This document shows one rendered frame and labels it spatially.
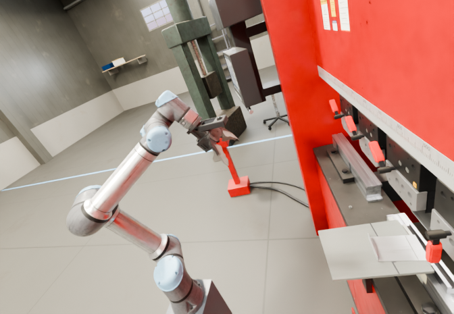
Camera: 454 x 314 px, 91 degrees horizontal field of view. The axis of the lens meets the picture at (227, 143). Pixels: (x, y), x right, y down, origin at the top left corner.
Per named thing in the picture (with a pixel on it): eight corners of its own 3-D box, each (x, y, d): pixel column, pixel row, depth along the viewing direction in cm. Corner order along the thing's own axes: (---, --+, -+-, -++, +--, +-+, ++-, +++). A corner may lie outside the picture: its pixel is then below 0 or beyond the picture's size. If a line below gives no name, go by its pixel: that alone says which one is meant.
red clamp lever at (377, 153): (367, 142, 66) (380, 173, 63) (382, 138, 65) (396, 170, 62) (365, 144, 68) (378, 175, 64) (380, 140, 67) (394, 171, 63)
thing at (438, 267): (402, 230, 76) (402, 224, 74) (412, 229, 75) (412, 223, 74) (446, 294, 58) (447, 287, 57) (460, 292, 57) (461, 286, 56)
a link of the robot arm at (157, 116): (138, 138, 76) (158, 113, 76) (138, 129, 86) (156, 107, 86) (157, 150, 80) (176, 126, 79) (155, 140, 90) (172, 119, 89)
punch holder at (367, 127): (359, 148, 88) (356, 109, 81) (384, 142, 86) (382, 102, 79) (377, 170, 75) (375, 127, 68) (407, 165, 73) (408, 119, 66)
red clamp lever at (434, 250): (422, 258, 51) (424, 229, 47) (443, 256, 50) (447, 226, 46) (427, 265, 49) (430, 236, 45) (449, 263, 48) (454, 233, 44)
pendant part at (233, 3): (241, 105, 207) (208, 3, 170) (267, 96, 206) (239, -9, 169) (253, 124, 161) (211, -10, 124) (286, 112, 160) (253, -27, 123)
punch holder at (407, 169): (386, 179, 70) (384, 134, 63) (417, 173, 68) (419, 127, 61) (415, 216, 57) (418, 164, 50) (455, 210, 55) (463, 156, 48)
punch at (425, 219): (407, 211, 69) (408, 188, 65) (415, 210, 69) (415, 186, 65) (429, 238, 61) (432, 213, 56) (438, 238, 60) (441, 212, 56)
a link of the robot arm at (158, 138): (48, 246, 67) (152, 120, 65) (59, 222, 76) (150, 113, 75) (86, 258, 72) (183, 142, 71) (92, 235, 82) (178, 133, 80)
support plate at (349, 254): (317, 232, 83) (317, 230, 83) (397, 221, 77) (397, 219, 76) (333, 281, 68) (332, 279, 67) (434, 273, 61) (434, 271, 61)
